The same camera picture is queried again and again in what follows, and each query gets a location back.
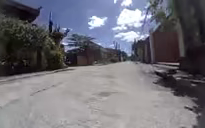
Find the palm tree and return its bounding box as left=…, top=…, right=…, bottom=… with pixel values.
left=65, top=33, right=96, bottom=52

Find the grey concrete road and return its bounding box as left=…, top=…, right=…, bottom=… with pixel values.
left=0, top=61, right=198, bottom=128

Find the red metal gate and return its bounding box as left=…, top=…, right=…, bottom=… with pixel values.
left=149, top=30, right=182, bottom=64

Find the concrete kerb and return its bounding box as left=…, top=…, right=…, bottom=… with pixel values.
left=0, top=66, right=76, bottom=86

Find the green leafy hedge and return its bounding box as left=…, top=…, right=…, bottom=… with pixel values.
left=0, top=15, right=68, bottom=75

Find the rubble strip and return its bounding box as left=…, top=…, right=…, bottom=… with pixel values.
left=151, top=63, right=205, bottom=128

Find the building with dark roof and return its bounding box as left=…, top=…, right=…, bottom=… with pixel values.
left=0, top=0, right=43, bottom=24

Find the brown wall with gate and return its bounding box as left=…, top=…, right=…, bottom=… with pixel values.
left=65, top=46, right=122, bottom=66

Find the dark wall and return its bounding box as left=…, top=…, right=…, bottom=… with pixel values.
left=175, top=0, right=205, bottom=78

